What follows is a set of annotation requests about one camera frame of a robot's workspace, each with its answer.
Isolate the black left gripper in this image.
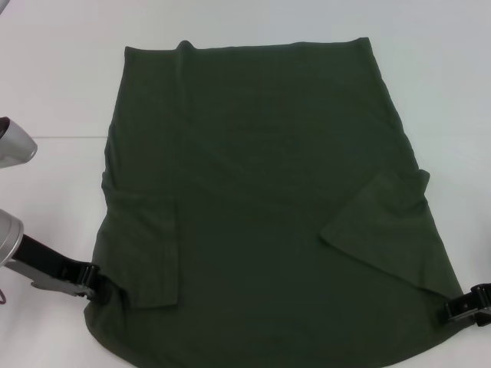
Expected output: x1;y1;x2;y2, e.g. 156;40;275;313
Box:
8;233;117;308

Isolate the dark green shirt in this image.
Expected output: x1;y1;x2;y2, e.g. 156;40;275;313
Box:
83;37;467;368

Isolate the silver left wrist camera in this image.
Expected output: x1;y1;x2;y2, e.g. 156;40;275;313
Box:
0;117;39;170

